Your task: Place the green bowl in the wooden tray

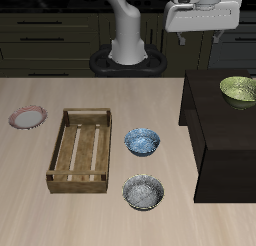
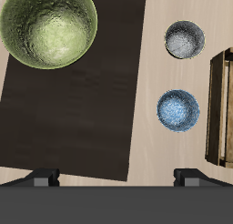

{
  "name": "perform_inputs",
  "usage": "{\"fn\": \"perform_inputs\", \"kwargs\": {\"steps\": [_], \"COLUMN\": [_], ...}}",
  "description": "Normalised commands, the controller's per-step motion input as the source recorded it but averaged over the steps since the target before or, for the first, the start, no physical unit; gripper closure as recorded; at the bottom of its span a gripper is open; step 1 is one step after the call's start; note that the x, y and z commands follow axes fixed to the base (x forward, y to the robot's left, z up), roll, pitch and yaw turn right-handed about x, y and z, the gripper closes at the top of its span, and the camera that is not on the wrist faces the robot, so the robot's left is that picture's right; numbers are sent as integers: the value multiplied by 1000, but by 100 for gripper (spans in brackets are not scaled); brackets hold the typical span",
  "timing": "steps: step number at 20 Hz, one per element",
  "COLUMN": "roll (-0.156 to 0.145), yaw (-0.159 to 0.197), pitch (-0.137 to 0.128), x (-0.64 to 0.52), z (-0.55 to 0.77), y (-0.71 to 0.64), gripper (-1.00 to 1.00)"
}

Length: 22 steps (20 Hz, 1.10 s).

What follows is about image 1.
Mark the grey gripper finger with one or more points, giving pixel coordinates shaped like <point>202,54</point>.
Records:
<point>181,37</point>
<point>217,35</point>

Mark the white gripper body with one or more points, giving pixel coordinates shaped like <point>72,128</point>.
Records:
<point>202,18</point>

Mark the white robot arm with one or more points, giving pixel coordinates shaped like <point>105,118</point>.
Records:
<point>128,30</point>

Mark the green bowl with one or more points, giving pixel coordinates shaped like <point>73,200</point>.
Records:
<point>238,89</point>

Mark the blue bowl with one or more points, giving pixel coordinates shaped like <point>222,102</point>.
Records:
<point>142,141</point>

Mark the wooden slat tray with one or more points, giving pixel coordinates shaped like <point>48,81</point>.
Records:
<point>83,150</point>

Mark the grey bowl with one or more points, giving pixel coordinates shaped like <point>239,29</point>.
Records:
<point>143,191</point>

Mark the dark wooden cabinet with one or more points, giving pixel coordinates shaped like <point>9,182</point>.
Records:
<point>223,140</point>

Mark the dark kitchen cupboards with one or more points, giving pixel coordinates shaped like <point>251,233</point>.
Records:
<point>50,40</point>

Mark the pink rimmed white plate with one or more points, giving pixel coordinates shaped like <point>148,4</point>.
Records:
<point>27,117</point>

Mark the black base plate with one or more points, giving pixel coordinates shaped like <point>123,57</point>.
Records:
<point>102,64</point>

